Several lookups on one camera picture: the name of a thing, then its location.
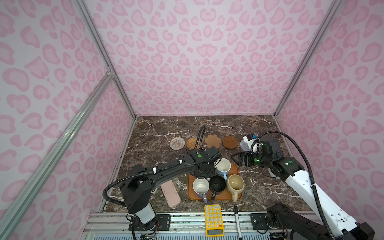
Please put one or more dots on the cork paw-shaped coaster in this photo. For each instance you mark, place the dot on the cork paw-shaped coaster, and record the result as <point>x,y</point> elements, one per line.
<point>213,141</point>

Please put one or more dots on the light blue mug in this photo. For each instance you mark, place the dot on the light blue mug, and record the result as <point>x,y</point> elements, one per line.
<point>223,167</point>

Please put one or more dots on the white woven round coaster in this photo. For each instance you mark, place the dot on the white woven round coaster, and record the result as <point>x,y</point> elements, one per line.
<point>177,143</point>

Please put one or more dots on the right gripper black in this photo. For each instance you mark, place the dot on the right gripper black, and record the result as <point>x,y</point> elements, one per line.
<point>241,155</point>

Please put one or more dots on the masking tape roll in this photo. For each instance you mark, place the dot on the masking tape roll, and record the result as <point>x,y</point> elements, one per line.
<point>271,174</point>

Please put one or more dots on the grey knitted round coaster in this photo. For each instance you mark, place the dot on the grey knitted round coaster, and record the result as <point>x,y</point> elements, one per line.
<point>244,146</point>

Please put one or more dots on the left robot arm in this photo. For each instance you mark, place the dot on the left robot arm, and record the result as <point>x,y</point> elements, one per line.
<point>137,190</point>

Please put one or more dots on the aluminium front rail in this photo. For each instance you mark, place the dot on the aluminium front rail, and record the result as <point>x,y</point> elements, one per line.
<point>186,226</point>

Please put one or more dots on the rattan woven round coaster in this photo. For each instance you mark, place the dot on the rattan woven round coaster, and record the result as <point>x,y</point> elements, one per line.
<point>193,143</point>

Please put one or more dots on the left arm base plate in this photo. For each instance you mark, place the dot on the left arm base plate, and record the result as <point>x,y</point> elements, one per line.
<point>161,222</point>

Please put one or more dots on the white mug purple handle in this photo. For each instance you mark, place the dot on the white mug purple handle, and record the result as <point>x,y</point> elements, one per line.
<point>201,187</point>

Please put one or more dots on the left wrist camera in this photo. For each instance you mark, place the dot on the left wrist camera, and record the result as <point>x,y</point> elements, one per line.
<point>213,154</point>

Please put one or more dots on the black marker pen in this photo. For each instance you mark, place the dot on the black marker pen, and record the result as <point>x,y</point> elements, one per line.
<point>236,211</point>

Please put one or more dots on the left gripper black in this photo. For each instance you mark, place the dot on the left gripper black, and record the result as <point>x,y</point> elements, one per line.
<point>213,169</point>

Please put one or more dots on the beige ceramic mug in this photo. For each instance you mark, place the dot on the beige ceramic mug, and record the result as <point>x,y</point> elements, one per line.
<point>235,185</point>

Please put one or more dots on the yellow calculator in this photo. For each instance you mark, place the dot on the yellow calculator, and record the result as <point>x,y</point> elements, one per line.
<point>214,223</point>

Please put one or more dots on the black mug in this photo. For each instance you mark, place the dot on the black mug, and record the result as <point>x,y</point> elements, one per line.
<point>217,186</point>

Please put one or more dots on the pink pencil case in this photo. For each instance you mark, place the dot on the pink pencil case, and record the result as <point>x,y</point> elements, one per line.
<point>171,195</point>

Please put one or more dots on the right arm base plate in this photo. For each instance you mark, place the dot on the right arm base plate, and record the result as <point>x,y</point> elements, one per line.
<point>265,222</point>

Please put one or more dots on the brown wooden round coaster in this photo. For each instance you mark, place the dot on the brown wooden round coaster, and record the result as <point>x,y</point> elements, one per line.
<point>230,142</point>

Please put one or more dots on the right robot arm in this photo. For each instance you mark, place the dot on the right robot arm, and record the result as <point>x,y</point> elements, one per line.
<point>336,223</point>

